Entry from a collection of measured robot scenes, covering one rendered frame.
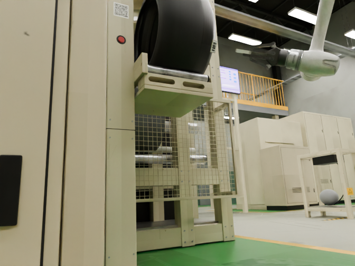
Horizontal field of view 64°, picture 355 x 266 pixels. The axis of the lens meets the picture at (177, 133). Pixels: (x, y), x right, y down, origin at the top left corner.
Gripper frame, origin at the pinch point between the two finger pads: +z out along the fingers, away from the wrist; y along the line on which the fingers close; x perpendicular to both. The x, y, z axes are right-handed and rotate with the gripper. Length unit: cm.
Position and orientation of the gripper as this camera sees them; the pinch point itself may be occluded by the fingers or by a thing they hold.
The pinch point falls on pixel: (243, 51)
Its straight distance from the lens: 144.3
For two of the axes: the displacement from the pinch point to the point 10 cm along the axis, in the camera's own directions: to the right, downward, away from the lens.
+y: -1.8, 9.5, 2.4
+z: -9.0, -2.6, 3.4
